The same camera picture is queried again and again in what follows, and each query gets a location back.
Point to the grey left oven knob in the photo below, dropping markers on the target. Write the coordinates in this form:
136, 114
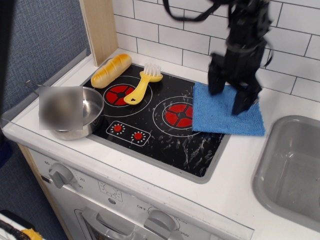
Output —
60, 175

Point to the stainless steel pot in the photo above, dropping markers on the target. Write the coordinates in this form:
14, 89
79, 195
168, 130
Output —
68, 112

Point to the grey right oven knob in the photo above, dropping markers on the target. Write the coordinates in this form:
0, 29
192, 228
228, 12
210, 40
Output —
160, 224

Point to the white toy oven front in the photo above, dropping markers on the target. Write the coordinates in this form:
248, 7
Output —
94, 210

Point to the yellow object at corner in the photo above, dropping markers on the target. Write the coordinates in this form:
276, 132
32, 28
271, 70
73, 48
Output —
32, 234

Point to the yellow toy bread loaf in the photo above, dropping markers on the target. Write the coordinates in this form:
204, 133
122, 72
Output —
111, 70

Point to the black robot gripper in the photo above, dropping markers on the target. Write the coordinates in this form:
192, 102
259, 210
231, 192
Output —
237, 67

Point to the black toy stove top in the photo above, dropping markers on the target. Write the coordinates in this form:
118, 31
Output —
158, 130

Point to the wooden side post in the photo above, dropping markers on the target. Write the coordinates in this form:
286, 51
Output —
99, 21

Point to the blue microfiber cloth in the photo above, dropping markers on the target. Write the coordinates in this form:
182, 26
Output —
213, 113

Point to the grey oven knob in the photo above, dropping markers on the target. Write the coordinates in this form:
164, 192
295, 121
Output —
160, 224
60, 175

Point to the grey sink basin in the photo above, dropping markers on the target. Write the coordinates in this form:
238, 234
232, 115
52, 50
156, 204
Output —
287, 180

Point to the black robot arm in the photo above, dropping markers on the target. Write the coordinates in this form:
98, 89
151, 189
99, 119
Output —
248, 22

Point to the yellow dish brush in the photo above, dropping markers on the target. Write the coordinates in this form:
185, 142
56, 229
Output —
151, 74

